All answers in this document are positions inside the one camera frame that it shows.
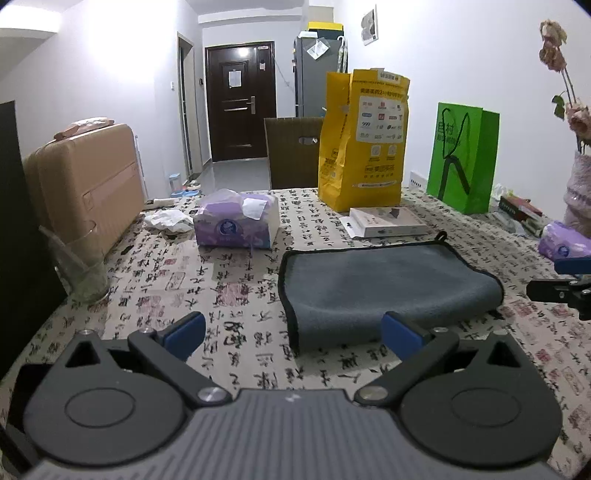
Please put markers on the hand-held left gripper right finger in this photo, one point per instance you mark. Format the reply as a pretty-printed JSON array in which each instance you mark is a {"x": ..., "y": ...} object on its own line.
[{"x": 400, "y": 336}]

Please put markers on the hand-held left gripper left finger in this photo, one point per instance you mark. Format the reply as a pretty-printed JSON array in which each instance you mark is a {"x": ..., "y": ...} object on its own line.
[{"x": 186, "y": 331}]

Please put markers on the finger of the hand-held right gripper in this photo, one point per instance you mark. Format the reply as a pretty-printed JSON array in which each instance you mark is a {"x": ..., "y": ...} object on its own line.
[
  {"x": 573, "y": 266},
  {"x": 554, "y": 290}
]

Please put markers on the grey towel with black trim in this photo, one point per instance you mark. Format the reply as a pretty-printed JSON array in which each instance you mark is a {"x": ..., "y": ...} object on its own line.
[{"x": 378, "y": 288}]

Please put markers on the small purple tissue pack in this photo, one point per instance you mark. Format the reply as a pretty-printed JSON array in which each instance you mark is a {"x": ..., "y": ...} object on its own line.
[{"x": 565, "y": 242}]

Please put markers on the pink vase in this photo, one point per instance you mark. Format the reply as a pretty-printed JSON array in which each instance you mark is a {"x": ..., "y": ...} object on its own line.
[{"x": 579, "y": 198}]

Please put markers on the clear plastic bag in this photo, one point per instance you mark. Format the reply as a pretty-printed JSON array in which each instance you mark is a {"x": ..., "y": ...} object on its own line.
[{"x": 508, "y": 221}]

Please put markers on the crumpled white tissue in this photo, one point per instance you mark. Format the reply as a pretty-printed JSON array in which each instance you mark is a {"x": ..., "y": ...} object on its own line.
[{"x": 168, "y": 220}]

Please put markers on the flat white box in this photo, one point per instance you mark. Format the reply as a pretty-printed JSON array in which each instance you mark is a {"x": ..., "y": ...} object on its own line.
[{"x": 385, "y": 221}]

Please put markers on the large purple tissue pack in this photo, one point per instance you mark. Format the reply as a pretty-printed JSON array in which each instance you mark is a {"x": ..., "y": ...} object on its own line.
[{"x": 235, "y": 224}]

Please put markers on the clear drinking glass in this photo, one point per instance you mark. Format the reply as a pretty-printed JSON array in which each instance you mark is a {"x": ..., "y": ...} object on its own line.
[{"x": 81, "y": 270}]

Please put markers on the white tube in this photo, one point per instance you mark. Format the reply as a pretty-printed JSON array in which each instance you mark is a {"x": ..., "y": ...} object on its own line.
[{"x": 159, "y": 201}]

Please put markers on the pet bowls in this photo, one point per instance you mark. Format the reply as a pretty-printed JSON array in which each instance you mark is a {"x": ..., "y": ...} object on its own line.
[{"x": 182, "y": 188}]

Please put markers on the green paper bag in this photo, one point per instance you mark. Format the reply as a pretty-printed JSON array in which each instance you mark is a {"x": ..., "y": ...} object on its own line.
[{"x": 461, "y": 161}]

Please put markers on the beige suitcase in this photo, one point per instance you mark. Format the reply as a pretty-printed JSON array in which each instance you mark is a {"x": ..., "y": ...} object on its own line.
[{"x": 87, "y": 184}]

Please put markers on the black monitor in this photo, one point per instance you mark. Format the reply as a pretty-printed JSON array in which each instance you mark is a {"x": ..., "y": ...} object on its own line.
[{"x": 23, "y": 258}]

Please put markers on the yellow paper bag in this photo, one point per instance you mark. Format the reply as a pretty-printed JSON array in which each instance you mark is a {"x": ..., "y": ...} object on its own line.
[{"x": 360, "y": 147}]

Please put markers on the dark brown door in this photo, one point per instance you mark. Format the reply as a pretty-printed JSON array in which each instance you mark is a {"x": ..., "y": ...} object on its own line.
[{"x": 240, "y": 129}]

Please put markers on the dried flowers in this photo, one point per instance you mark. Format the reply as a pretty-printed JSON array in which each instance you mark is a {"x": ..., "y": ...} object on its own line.
[{"x": 554, "y": 50}]

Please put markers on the pink parcel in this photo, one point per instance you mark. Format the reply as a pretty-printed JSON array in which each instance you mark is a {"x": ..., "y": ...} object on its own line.
[{"x": 83, "y": 127}]

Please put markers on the grey refrigerator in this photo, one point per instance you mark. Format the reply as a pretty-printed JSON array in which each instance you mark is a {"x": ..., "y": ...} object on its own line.
[{"x": 311, "y": 83}]

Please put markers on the yellow box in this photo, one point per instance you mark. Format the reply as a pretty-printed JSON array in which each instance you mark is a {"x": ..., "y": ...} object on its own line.
[{"x": 323, "y": 26}]

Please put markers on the wall picture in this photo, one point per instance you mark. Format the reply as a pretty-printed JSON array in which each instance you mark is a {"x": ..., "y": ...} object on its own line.
[{"x": 370, "y": 26}]

